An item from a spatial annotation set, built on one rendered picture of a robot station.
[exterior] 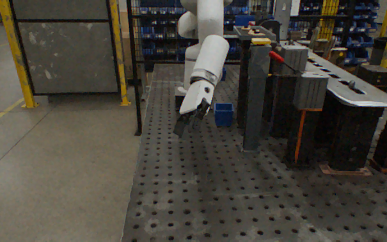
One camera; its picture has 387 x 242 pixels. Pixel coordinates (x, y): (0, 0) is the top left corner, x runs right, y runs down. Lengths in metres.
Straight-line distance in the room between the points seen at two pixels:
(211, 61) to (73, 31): 3.00
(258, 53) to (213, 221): 0.60
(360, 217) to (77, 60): 3.41
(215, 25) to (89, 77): 3.00
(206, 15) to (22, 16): 3.17
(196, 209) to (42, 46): 3.29
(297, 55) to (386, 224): 0.68
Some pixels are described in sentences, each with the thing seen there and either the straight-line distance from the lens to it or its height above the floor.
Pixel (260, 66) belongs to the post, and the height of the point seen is 1.07.
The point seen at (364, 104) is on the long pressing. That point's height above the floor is 1.00.
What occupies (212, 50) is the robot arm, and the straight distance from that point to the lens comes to 0.87.
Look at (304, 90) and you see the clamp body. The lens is 1.03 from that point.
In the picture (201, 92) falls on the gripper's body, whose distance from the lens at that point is 0.79.
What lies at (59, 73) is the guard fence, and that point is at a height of 0.42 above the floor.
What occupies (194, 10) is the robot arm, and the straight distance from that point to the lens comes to 1.33.
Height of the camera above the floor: 1.30
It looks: 25 degrees down
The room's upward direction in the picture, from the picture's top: straight up
